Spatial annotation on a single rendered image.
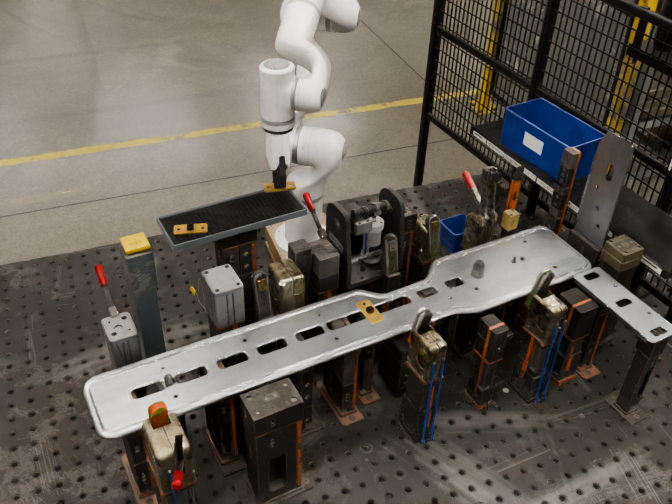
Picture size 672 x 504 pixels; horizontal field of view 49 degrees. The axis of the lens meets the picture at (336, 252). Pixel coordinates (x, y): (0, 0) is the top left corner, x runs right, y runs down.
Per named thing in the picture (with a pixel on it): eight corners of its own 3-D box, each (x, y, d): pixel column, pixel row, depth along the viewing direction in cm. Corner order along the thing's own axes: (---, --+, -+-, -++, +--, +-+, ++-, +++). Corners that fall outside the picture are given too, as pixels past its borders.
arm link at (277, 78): (302, 109, 183) (266, 104, 184) (302, 58, 174) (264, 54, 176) (293, 125, 176) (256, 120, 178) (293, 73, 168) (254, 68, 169)
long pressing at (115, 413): (103, 454, 153) (102, 449, 152) (78, 381, 169) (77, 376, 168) (597, 269, 207) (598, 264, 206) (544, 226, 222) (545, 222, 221)
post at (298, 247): (295, 359, 215) (295, 252, 190) (288, 348, 219) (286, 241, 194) (311, 354, 217) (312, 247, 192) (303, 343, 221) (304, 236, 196)
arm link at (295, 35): (347, 30, 191) (322, 122, 177) (287, 23, 193) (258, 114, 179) (346, 3, 183) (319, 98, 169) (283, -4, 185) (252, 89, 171)
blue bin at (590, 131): (561, 184, 233) (570, 148, 225) (498, 141, 253) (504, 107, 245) (598, 171, 240) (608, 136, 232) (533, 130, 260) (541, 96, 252)
